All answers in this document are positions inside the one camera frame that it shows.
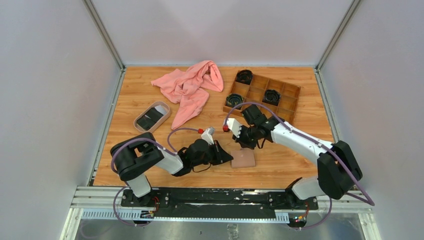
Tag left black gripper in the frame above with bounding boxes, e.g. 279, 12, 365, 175
191, 140, 234, 168

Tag pink card holder wallet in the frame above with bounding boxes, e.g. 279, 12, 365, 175
230, 148, 256, 169

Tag beige oval card tray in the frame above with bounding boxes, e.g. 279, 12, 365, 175
133, 101, 172, 133

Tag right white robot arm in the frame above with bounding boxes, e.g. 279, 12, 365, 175
222, 102, 363, 209

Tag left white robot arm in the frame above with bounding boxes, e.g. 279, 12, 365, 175
110, 130, 234, 207

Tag rolled belt front left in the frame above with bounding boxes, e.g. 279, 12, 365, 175
225, 93, 245, 108

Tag rolled belt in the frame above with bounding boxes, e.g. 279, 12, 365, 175
225, 93, 245, 108
262, 89, 281, 106
235, 69, 254, 85

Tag rolled belt middle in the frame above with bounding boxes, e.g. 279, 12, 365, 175
262, 89, 281, 106

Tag wooden divided tray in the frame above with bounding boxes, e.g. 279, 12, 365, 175
222, 69, 301, 125

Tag rolled belt back left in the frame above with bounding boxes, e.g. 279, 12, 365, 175
235, 69, 254, 85

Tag pink cloth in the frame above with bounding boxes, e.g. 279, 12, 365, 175
151, 60, 224, 130

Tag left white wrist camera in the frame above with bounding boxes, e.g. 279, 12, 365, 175
201, 127, 215, 145

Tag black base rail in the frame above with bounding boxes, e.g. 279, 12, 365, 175
118, 187, 319, 223

